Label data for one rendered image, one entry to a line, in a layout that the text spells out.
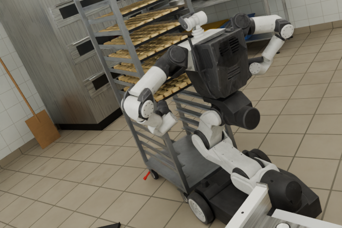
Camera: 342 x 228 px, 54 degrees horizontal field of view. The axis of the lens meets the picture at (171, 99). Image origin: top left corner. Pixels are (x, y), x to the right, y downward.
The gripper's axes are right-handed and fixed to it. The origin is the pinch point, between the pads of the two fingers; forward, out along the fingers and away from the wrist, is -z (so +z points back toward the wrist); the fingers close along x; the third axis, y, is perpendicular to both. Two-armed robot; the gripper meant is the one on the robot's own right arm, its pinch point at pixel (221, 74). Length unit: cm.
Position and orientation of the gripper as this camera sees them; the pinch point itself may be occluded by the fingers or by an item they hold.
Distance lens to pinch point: 208.3
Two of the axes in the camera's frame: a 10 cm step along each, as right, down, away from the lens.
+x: -3.3, -8.8, -3.4
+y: -4.4, 4.6, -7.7
